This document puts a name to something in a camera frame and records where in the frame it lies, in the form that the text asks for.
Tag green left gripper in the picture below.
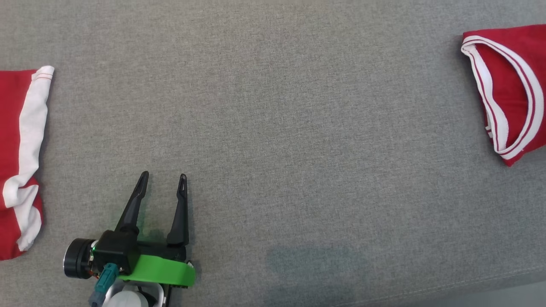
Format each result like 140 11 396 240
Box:
115 171 197 289

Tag red white t-shirt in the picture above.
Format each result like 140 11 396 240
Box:
461 25 546 167

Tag teal plug camera cable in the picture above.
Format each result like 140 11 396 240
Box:
89 263 119 307

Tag red white basketball shorts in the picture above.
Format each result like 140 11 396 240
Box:
0 66 55 261

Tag grey fabric sofa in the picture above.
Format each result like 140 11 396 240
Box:
0 0 546 307

